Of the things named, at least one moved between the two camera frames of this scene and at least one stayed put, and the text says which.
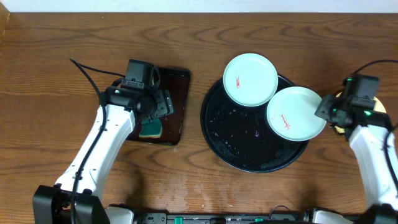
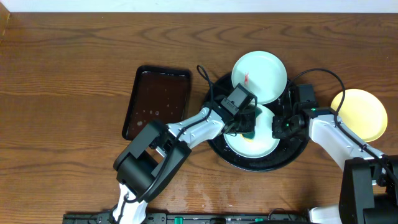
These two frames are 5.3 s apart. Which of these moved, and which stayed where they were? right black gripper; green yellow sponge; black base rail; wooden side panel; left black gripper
Moved: left black gripper; green yellow sponge; right black gripper
Stayed: wooden side panel; black base rail
